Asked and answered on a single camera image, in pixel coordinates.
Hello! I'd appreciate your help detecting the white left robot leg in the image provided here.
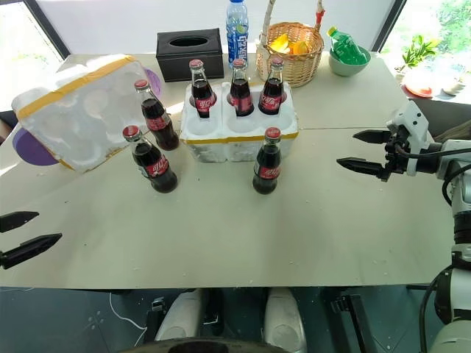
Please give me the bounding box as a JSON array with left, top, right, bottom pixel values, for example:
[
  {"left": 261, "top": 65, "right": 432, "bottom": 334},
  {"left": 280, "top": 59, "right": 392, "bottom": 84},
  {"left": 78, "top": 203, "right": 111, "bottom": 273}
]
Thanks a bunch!
[{"left": 154, "top": 288, "right": 204, "bottom": 343}]

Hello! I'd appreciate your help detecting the pale green bowl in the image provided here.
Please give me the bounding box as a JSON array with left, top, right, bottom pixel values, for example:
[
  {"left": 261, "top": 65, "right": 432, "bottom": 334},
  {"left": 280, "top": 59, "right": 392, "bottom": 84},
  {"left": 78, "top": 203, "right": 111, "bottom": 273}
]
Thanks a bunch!
[{"left": 328, "top": 46, "right": 372, "bottom": 77}]

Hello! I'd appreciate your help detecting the wicker basket with handle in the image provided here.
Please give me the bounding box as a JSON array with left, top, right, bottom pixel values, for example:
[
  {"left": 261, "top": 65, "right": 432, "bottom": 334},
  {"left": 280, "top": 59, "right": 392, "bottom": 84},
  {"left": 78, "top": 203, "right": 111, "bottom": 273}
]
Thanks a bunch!
[{"left": 255, "top": 0, "right": 327, "bottom": 89}]

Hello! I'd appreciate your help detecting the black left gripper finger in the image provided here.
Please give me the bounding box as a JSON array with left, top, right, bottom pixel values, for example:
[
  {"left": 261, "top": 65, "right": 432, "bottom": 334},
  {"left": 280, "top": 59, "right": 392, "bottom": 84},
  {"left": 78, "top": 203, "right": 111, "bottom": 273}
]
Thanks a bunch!
[
  {"left": 0, "top": 211, "right": 40, "bottom": 234},
  {"left": 0, "top": 232, "right": 63, "bottom": 271}
]

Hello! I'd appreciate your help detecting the white floor cable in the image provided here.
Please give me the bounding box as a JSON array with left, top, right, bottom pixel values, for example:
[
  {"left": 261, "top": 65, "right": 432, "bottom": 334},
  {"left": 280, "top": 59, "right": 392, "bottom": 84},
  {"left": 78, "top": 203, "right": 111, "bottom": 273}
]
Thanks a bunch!
[{"left": 107, "top": 291, "right": 149, "bottom": 331}]

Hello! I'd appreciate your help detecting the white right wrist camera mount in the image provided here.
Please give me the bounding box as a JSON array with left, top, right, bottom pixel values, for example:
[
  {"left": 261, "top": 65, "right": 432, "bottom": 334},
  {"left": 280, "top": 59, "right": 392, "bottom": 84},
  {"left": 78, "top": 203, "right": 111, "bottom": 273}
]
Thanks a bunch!
[{"left": 386, "top": 99, "right": 431, "bottom": 149}]

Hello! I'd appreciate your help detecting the glass cola bottle red cap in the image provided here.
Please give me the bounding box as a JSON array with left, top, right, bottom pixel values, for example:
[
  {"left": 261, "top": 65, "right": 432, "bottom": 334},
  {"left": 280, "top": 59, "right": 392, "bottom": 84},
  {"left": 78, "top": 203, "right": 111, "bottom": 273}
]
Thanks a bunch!
[
  {"left": 134, "top": 79, "right": 180, "bottom": 151},
  {"left": 252, "top": 126, "right": 284, "bottom": 196},
  {"left": 188, "top": 59, "right": 216, "bottom": 120},
  {"left": 258, "top": 56, "right": 288, "bottom": 116},
  {"left": 122, "top": 124, "right": 179, "bottom": 194},
  {"left": 229, "top": 58, "right": 255, "bottom": 118}
]

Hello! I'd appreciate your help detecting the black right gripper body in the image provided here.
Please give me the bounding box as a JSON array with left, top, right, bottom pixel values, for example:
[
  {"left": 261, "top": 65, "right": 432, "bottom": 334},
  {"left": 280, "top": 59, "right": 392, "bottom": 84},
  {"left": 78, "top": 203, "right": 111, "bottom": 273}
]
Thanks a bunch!
[{"left": 377, "top": 125, "right": 410, "bottom": 182}]

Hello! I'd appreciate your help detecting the purple round plate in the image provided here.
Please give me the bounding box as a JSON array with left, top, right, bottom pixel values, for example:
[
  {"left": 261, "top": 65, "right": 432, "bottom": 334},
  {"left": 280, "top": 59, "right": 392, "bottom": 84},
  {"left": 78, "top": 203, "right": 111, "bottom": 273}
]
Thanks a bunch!
[
  {"left": 12, "top": 128, "right": 60, "bottom": 167},
  {"left": 143, "top": 67, "right": 164, "bottom": 102}
]

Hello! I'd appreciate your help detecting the white right robot leg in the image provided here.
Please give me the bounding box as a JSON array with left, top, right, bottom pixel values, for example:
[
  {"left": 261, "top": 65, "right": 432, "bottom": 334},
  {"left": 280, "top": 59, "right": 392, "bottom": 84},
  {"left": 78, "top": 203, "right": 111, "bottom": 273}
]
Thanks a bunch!
[{"left": 264, "top": 288, "right": 308, "bottom": 353}]

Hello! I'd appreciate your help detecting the blue plastic drink bottle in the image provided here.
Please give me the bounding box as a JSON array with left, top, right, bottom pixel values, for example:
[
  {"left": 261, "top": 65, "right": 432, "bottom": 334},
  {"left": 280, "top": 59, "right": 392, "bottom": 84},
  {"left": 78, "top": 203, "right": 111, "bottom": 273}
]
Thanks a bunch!
[{"left": 224, "top": 0, "right": 249, "bottom": 69}]

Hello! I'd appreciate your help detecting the black tissue box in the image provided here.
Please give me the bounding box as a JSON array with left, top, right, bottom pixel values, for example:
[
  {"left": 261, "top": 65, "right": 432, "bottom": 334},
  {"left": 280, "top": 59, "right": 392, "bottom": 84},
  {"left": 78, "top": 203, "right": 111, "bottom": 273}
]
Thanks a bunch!
[{"left": 155, "top": 29, "right": 225, "bottom": 84}]

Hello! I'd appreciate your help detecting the white ceramic pot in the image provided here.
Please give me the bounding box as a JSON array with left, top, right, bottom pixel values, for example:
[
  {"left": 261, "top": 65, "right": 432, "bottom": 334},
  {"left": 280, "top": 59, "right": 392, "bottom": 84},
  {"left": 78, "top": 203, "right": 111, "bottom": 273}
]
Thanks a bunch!
[{"left": 440, "top": 65, "right": 467, "bottom": 95}]

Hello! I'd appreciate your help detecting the green plastic soda bottle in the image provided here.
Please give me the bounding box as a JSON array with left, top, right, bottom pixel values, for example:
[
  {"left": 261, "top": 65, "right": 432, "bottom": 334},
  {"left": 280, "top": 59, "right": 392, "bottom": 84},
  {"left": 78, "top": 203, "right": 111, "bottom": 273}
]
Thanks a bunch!
[{"left": 327, "top": 26, "right": 371, "bottom": 63}]

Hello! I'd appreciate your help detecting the black window frame post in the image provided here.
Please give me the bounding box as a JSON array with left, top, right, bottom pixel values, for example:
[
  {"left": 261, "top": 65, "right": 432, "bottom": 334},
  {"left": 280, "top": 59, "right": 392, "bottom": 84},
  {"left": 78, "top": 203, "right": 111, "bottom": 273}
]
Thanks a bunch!
[
  {"left": 369, "top": 0, "right": 408, "bottom": 53},
  {"left": 26, "top": 0, "right": 70, "bottom": 63}
]

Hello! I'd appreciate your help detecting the white foam lid yellow tape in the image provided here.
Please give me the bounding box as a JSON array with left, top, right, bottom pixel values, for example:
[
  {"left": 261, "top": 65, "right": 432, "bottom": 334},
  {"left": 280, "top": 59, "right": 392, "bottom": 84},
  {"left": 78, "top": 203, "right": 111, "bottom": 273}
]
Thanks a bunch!
[{"left": 10, "top": 54, "right": 155, "bottom": 173}]

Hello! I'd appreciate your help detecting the black table leg bracket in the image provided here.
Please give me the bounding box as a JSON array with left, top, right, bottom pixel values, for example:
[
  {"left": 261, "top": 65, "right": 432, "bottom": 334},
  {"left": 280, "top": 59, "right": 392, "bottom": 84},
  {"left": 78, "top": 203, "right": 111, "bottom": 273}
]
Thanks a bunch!
[
  {"left": 330, "top": 289, "right": 373, "bottom": 353},
  {"left": 146, "top": 296, "right": 166, "bottom": 332}
]

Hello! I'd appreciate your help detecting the red plate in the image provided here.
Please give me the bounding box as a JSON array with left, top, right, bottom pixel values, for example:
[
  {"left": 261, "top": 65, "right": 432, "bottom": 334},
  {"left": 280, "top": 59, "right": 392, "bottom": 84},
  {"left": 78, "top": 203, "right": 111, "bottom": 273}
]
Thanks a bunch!
[{"left": 402, "top": 83, "right": 434, "bottom": 99}]

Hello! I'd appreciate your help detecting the green potted plant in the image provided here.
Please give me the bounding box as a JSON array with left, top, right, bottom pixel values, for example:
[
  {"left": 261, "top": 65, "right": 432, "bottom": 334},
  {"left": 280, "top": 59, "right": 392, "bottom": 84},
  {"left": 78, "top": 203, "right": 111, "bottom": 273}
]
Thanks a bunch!
[{"left": 394, "top": 34, "right": 442, "bottom": 75}]

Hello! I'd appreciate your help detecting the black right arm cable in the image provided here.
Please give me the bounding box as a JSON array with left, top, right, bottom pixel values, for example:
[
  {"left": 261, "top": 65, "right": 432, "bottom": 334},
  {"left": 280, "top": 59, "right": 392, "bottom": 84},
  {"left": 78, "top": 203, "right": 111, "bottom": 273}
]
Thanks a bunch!
[{"left": 418, "top": 265, "right": 456, "bottom": 353}]

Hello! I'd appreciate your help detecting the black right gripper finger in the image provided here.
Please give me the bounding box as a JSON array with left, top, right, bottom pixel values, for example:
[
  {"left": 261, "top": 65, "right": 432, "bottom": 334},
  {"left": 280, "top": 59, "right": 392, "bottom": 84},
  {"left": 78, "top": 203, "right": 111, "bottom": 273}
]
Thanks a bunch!
[
  {"left": 336, "top": 157, "right": 386, "bottom": 179},
  {"left": 352, "top": 129, "right": 392, "bottom": 145}
]

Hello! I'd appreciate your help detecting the white foam bottle holder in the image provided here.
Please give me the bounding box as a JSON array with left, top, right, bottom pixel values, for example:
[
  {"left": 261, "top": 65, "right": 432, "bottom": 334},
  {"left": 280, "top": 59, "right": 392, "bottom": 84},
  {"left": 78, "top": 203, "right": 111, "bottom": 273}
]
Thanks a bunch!
[{"left": 180, "top": 81, "right": 298, "bottom": 164}]

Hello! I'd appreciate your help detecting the white robot leg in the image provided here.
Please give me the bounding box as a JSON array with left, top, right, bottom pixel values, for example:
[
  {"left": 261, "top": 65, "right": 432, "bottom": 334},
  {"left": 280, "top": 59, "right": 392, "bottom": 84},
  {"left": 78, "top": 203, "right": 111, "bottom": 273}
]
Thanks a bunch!
[
  {"left": 154, "top": 288, "right": 204, "bottom": 343},
  {"left": 264, "top": 288, "right": 308, "bottom": 353}
]

